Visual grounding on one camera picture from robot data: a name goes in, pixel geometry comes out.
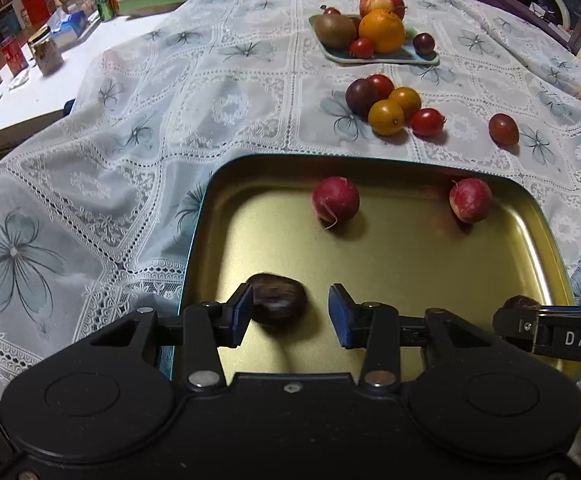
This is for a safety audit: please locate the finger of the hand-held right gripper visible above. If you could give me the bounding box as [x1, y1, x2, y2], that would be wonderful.
[492, 303, 581, 362]

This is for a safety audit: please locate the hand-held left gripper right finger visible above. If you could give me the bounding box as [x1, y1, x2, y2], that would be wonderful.
[329, 283, 506, 389]

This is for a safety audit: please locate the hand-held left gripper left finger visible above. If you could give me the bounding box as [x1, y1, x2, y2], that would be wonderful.
[78, 283, 254, 391]

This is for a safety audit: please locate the dark brown chestnut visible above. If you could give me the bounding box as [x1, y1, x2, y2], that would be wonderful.
[503, 295, 541, 310]
[246, 273, 307, 330]

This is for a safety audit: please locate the gold metal tin tray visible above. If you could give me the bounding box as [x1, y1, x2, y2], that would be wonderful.
[169, 155, 581, 386]

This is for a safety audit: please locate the red radish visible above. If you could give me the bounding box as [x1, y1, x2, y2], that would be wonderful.
[449, 178, 493, 224]
[312, 176, 360, 231]

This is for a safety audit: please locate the orange cherry tomato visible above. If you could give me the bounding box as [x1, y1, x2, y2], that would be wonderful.
[388, 87, 422, 121]
[368, 99, 405, 137]

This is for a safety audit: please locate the dark red cherry tomato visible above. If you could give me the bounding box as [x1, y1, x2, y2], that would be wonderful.
[488, 113, 520, 146]

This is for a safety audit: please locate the white lace floral tablecloth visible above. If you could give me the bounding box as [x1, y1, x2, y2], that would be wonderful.
[0, 0, 581, 397]

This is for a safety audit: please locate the pale green plate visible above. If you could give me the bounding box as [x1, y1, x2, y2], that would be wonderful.
[309, 13, 440, 66]

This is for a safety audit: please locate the brown kiwi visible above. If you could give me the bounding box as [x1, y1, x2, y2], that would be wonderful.
[313, 14, 357, 50]

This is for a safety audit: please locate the orange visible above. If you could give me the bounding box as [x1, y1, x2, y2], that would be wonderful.
[358, 9, 406, 54]

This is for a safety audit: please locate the red apple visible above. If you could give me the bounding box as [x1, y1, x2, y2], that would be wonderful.
[359, 0, 407, 21]

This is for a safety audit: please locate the glass jar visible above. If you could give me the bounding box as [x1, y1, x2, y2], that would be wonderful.
[27, 26, 65, 77]

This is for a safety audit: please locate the blue tissue pack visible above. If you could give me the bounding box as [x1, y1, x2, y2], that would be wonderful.
[49, 9, 89, 51]

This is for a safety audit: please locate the red can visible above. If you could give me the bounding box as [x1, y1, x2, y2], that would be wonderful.
[0, 35, 30, 77]

